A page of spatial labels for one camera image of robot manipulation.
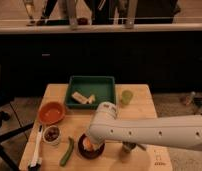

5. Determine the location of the orange red apple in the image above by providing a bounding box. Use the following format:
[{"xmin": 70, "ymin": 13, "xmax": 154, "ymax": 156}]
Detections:
[{"xmin": 83, "ymin": 138, "xmax": 93, "ymax": 151}]

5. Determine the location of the metal measuring cup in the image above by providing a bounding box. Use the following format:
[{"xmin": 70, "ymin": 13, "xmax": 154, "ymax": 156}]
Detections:
[{"xmin": 122, "ymin": 142, "xmax": 136, "ymax": 153}]

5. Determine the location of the green plastic cup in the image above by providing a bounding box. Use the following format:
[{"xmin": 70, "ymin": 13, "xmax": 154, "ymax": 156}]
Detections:
[{"xmin": 121, "ymin": 90, "xmax": 133, "ymax": 105}]

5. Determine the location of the green plastic tray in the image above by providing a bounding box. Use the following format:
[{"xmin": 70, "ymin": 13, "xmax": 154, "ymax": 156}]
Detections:
[{"xmin": 65, "ymin": 76, "xmax": 116, "ymax": 109}]

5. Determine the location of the beige block in tray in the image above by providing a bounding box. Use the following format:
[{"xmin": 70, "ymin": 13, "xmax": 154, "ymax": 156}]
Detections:
[{"xmin": 72, "ymin": 92, "xmax": 88, "ymax": 104}]

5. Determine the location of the dark brown bowl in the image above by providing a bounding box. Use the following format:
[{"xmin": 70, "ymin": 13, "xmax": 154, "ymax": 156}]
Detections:
[{"xmin": 78, "ymin": 134, "xmax": 105, "ymax": 159}]

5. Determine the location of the small beige piece in tray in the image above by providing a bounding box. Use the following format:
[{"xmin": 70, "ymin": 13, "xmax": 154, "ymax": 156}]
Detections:
[{"xmin": 87, "ymin": 94, "xmax": 96, "ymax": 104}]

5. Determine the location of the white cup with dark food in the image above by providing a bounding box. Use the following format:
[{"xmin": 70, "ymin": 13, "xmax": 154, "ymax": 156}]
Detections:
[{"xmin": 43, "ymin": 125, "xmax": 61, "ymax": 146}]

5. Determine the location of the black chair frame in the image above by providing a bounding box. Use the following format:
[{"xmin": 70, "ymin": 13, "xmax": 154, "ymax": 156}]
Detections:
[{"xmin": 0, "ymin": 64, "xmax": 35, "ymax": 171}]

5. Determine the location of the green cucumber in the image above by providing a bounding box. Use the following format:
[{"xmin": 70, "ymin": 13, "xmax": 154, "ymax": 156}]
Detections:
[{"xmin": 59, "ymin": 137, "xmax": 74, "ymax": 167}]

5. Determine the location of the wooden table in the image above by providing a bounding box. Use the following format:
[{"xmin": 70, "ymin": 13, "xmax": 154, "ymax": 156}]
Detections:
[{"xmin": 18, "ymin": 83, "xmax": 173, "ymax": 171}]

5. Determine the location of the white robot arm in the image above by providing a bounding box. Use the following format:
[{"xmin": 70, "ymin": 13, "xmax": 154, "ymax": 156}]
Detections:
[{"xmin": 85, "ymin": 102, "xmax": 202, "ymax": 151}]

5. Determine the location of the white dish brush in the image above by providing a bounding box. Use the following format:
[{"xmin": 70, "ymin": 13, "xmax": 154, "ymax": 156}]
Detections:
[{"xmin": 28, "ymin": 125, "xmax": 43, "ymax": 170}]

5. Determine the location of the red orange bowl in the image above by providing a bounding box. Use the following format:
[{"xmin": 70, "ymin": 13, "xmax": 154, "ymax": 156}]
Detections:
[{"xmin": 38, "ymin": 101, "xmax": 66, "ymax": 125}]

